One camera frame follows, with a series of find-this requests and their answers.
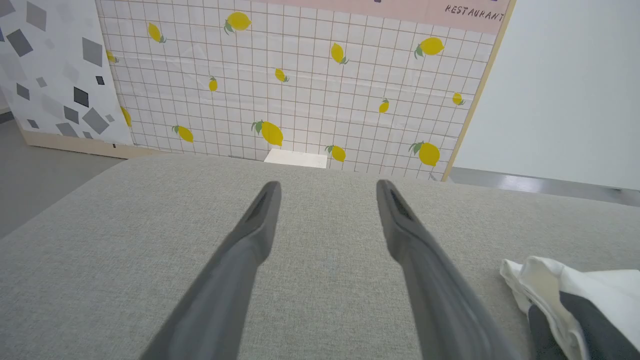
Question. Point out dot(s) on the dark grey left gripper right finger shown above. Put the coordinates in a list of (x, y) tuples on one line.
[(430, 285)]

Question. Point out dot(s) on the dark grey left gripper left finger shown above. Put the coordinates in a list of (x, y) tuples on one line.
[(225, 280)]

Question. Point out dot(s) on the black and white garment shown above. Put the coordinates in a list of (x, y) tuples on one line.
[(580, 310)]

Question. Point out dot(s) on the white rectangular box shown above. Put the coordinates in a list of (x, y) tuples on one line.
[(295, 157)]

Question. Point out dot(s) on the lemon print grid panel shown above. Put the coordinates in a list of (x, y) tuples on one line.
[(310, 90)]

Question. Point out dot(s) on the grey terrazzo print panel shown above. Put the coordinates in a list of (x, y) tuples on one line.
[(50, 75)]

